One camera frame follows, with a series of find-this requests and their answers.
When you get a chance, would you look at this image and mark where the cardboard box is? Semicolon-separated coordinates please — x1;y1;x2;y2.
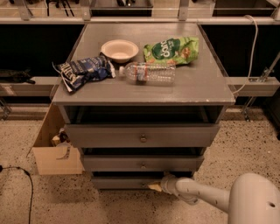
31;104;83;175

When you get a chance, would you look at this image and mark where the clear plastic water bottle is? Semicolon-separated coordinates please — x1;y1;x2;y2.
119;62;176;86

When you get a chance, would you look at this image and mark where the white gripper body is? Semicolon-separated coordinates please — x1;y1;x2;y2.
160;174;180;195

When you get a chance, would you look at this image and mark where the grey bottom drawer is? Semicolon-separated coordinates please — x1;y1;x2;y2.
92;177;162;190

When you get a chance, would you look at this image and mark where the black object on ledge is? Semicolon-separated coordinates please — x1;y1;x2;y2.
0;69;36;84

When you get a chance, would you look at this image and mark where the black floor cable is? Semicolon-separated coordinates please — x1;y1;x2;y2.
0;164;35;224

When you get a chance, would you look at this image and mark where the grey middle drawer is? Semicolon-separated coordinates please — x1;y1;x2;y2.
82;155;204;172

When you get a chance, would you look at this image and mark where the metal frame rail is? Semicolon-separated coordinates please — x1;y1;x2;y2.
0;17;280;25

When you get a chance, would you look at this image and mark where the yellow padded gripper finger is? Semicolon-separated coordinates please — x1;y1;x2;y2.
148;182;162;192

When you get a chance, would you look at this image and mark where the grey wooden drawer cabinet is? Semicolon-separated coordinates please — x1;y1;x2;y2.
52;23;235;178

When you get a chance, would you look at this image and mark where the white paper bowl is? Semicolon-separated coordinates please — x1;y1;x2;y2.
101;39;139;63

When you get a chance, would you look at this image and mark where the grey drawer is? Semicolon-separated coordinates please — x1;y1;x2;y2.
65;124;220;148
92;177;162;190
82;155;204;172

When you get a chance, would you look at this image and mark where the grey top drawer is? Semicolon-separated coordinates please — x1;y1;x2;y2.
65;124;220;148

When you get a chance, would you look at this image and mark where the green snack bag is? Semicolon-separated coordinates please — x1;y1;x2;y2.
143;37;199;65

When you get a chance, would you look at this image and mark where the blue chip bag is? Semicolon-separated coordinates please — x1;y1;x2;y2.
52;53;116;93

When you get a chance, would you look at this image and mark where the white hanging cable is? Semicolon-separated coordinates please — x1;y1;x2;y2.
232;15;260;95

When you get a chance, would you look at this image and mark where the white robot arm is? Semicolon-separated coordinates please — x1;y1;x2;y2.
148;173;280;224

